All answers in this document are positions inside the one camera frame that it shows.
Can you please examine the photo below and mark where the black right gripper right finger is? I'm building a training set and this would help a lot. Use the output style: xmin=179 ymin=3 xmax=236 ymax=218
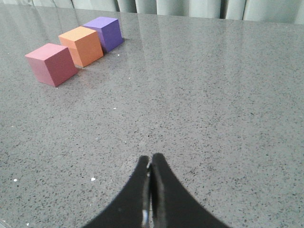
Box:
xmin=151 ymin=153 xmax=227 ymax=228

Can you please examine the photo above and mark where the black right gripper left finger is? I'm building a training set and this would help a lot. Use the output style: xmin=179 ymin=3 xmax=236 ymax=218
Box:
xmin=84 ymin=156 xmax=150 ymax=228

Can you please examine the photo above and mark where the orange foam cube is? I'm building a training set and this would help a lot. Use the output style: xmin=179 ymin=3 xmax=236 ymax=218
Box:
xmin=58 ymin=26 xmax=104 ymax=67

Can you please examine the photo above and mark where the pink foam cube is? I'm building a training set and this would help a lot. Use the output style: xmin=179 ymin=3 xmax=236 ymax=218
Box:
xmin=25 ymin=43 xmax=78 ymax=87

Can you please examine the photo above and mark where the purple foam cube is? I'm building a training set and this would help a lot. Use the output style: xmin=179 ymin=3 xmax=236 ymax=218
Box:
xmin=83 ymin=17 xmax=123 ymax=53

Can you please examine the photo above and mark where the grey-green pleated curtain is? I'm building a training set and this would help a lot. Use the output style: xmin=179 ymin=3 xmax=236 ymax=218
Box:
xmin=1 ymin=0 xmax=304 ymax=24

